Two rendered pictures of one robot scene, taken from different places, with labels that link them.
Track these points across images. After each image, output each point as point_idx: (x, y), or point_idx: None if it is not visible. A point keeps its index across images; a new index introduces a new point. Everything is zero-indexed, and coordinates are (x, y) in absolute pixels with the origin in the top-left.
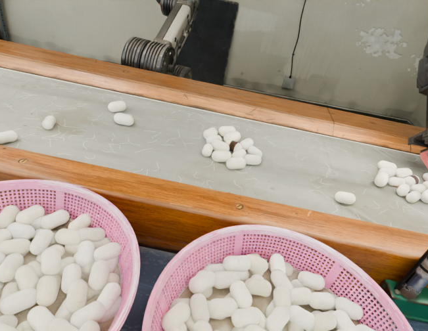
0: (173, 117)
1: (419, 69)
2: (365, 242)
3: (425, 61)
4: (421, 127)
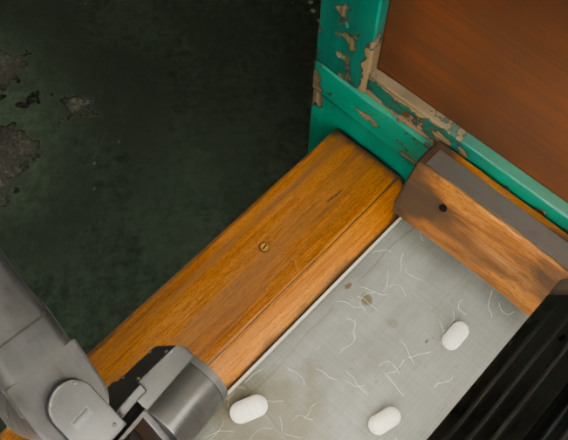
0: None
1: (4, 420)
2: None
3: None
4: (106, 346)
